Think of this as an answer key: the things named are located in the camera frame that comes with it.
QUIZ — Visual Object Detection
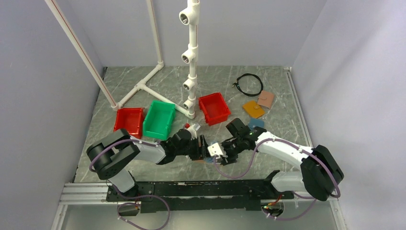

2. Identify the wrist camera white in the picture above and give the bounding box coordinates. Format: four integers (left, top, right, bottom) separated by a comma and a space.
184, 123, 201, 138
207, 143, 228, 159

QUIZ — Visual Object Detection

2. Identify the blue card holder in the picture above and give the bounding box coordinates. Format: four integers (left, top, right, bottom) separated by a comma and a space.
248, 118, 265, 129

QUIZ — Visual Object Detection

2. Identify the pink card holder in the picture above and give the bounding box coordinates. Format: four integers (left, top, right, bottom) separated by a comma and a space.
257, 90, 275, 109

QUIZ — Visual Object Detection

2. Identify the white pvc pipe frame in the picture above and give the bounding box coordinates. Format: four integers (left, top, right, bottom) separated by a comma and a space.
45, 0, 175, 111

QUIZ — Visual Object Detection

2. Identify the red bin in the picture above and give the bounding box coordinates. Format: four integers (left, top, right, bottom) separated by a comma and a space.
198, 92, 231, 126
113, 108, 145, 139

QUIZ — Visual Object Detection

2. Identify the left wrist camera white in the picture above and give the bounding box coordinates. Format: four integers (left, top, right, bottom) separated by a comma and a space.
184, 123, 201, 138

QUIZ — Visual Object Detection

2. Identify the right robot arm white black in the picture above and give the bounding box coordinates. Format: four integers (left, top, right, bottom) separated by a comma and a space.
208, 118, 344, 201

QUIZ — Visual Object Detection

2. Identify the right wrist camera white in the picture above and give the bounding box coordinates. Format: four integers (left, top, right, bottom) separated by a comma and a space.
207, 143, 228, 159

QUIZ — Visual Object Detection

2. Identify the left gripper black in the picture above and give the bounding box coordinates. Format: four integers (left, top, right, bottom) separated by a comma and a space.
175, 135, 212, 161

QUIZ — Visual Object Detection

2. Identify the red bin right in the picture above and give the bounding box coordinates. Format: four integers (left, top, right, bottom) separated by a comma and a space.
198, 92, 231, 126

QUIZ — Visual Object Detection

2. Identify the red bin left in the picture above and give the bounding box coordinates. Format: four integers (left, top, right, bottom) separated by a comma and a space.
113, 108, 145, 139

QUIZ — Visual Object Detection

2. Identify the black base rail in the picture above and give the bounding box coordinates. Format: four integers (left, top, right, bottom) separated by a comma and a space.
106, 179, 294, 213

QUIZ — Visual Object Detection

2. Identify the aluminium frame rail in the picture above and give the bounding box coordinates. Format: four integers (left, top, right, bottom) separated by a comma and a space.
51, 183, 348, 230

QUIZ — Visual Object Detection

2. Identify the white pvc fitting post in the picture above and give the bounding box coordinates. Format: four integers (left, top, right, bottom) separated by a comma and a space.
179, 0, 200, 118

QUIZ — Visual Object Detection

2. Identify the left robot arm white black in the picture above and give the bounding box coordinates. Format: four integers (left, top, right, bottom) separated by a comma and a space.
86, 128, 210, 201

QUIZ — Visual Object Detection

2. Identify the green bin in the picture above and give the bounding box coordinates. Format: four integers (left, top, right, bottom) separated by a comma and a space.
143, 100, 175, 140

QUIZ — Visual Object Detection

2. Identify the orange card holder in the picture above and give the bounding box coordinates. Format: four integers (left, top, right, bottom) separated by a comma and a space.
242, 101, 265, 118

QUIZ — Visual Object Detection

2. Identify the black cable loop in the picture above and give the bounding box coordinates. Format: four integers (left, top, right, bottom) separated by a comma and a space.
232, 73, 264, 97

